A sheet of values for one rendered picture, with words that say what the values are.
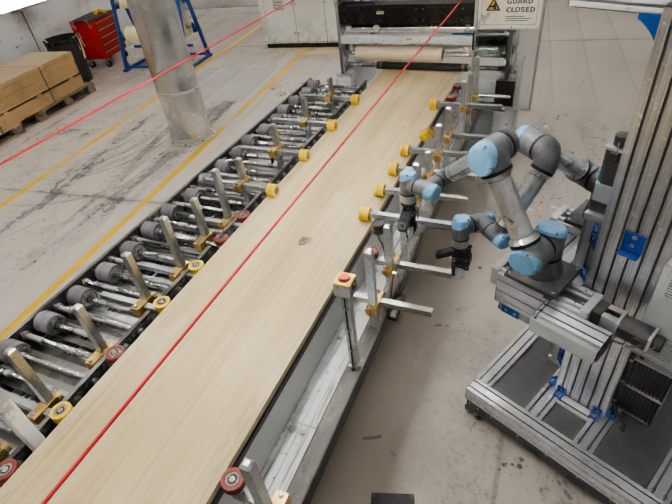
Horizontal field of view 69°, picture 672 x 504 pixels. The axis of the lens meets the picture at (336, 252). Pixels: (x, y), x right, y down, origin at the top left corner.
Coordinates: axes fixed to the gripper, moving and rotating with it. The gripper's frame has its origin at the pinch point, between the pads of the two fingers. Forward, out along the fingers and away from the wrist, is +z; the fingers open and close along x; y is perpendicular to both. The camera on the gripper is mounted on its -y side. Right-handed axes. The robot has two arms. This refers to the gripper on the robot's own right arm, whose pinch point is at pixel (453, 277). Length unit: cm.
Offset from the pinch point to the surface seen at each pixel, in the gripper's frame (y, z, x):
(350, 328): -30, -14, -57
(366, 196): -62, -8, 47
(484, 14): -32, -56, 247
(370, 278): -30.4, -18.6, -30.8
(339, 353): -44, 20, -45
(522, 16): -3, -54, 247
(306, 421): -43, 20, -83
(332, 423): -30, 12, -85
